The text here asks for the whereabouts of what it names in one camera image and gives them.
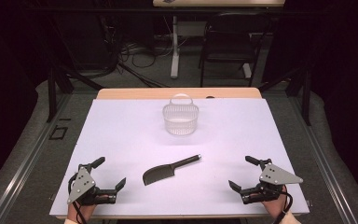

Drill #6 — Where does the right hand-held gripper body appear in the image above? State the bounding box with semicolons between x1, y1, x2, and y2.
241;158;304;205

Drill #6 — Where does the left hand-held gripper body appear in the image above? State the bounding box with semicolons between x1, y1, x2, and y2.
67;162;118;206

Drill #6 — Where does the black plastic knife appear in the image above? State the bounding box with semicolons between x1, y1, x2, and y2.
142;153;202;187

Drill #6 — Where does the clear plastic basket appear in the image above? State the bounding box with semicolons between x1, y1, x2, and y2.
162;93;200;136

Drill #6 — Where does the person's left hand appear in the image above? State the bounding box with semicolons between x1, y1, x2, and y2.
67;194;110;222

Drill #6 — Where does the person's right hand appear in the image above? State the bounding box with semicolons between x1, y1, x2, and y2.
250;186;289;218

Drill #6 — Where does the white table mat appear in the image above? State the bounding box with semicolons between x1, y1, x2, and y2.
48;98;310;217

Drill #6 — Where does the wooden table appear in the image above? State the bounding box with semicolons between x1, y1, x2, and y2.
55;87;302;220

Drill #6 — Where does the black metal stand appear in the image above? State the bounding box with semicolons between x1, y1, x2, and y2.
257;66;312;127
46;66;105;123

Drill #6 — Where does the white desk leg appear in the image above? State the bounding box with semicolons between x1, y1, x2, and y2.
170;15;181;79
241;63;253;79

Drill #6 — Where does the black folding chair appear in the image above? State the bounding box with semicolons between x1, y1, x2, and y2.
199;12;273;88

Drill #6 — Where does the light wooden desk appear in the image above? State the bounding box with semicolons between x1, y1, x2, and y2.
152;0;286;7

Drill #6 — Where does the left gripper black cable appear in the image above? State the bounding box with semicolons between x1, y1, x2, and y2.
67;173;89;224

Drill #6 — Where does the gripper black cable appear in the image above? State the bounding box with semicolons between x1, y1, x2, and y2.
271;185;294;224
67;173;89;224

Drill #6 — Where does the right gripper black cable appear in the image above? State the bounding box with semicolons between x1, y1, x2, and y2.
271;185;294;224

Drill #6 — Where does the metal floor rail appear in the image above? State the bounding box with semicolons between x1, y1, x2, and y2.
0;92;73;224
292;92;358;224

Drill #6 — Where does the bundle of floor cables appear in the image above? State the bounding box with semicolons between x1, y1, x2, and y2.
117;38;175;69

